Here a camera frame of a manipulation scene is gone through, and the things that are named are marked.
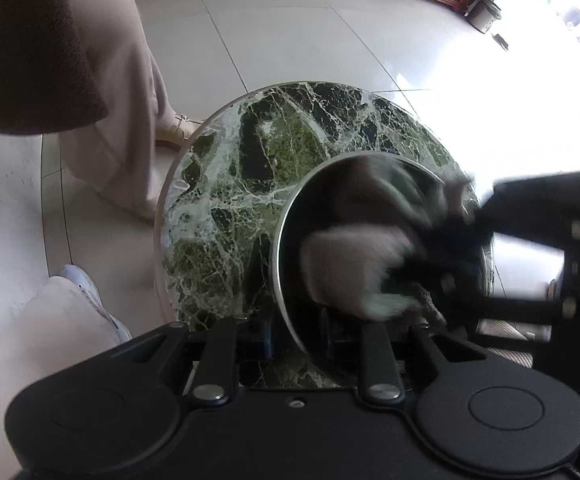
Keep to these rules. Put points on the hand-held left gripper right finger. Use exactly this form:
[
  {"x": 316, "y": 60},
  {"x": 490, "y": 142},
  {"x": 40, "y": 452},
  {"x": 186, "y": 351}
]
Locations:
[{"x": 326, "y": 335}]

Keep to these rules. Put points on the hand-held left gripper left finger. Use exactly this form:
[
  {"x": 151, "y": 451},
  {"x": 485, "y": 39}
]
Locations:
[{"x": 268, "y": 332}]

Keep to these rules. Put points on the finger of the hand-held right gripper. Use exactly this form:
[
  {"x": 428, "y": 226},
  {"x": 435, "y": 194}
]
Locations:
[
  {"x": 529, "y": 210},
  {"x": 494, "y": 305}
]

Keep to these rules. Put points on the pink fluffy towel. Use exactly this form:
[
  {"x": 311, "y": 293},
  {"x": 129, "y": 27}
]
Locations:
[{"x": 349, "y": 255}]

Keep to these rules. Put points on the steel bowl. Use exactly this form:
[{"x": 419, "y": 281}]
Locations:
[{"x": 320, "y": 195}]

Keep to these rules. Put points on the small dark object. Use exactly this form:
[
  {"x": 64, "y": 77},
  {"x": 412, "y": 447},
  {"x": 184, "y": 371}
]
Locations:
[{"x": 499, "y": 42}]

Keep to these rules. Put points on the round green marble table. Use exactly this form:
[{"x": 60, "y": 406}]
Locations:
[{"x": 270, "y": 160}]

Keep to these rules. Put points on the white sneaker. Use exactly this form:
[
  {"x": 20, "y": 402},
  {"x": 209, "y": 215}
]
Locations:
[{"x": 95, "y": 295}]

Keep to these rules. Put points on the metal bin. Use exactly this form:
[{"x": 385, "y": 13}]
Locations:
[{"x": 483, "y": 15}]

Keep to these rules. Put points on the person's left leg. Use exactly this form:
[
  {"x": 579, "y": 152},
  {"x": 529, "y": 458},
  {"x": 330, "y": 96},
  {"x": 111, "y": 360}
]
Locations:
[{"x": 45, "y": 330}]

